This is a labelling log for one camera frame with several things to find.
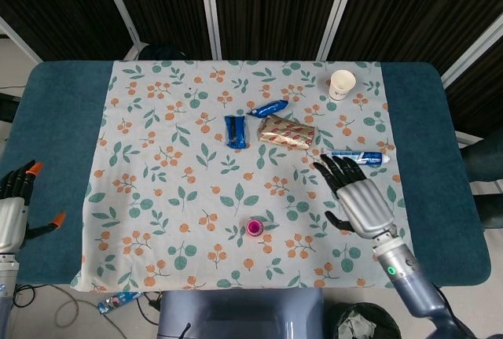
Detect gold red snack package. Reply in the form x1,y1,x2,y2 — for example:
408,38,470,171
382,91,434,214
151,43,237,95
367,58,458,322
258,115,318,152

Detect blue-grey robot torso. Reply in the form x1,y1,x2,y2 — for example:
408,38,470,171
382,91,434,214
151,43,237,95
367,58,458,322
156,288,325,339

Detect grey floor cable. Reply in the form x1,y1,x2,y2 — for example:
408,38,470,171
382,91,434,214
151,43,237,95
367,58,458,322
54,288,130,339

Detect dark teal chair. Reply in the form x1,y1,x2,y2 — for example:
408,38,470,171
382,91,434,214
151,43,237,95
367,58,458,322
473,186,503,237
455,126,503,182

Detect flat blue black-striped packet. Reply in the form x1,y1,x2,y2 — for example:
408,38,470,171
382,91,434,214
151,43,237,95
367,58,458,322
224,115,249,150

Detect black floor cable bundle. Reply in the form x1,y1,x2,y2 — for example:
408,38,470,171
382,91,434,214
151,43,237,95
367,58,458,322
11,283,36,326

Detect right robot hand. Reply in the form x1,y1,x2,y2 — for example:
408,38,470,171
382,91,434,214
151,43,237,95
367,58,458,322
313,153,396,240

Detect black plug cable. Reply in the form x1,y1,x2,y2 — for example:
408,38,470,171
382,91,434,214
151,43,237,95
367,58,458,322
135,291,162,326

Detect black chair back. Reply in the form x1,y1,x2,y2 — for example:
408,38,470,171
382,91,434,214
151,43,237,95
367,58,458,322
138,42,189,61

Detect floral patterned tablecloth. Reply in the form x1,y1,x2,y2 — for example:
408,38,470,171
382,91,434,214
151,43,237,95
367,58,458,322
70,59,418,293

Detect white paper cup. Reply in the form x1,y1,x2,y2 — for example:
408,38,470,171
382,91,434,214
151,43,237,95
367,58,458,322
328,69,357,101

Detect large orange plastic cup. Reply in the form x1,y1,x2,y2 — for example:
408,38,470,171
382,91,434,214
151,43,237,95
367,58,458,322
246,217,265,239

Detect colourful packet on floor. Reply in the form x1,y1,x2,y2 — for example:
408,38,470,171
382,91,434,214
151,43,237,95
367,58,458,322
97,290,143,315

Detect teal velvet table cover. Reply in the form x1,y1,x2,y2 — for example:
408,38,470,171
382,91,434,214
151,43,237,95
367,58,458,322
0,59,492,289

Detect twisted blue snack wrapper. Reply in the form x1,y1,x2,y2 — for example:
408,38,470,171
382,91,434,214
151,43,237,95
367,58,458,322
246,99,290,118

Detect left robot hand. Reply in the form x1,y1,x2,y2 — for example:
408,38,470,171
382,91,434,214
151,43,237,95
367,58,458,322
0,160,67,256

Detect black trash bin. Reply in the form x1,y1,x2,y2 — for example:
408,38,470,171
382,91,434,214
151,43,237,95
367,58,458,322
328,301,402,339

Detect black equipment box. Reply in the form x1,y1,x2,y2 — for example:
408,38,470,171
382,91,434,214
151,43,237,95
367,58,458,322
0,93,20,123

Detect dark partition screen white frames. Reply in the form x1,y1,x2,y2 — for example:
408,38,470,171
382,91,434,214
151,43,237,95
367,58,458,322
0,0,503,131

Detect blue white toothpaste tube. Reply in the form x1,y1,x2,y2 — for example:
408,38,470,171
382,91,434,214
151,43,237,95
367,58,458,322
321,150,391,168

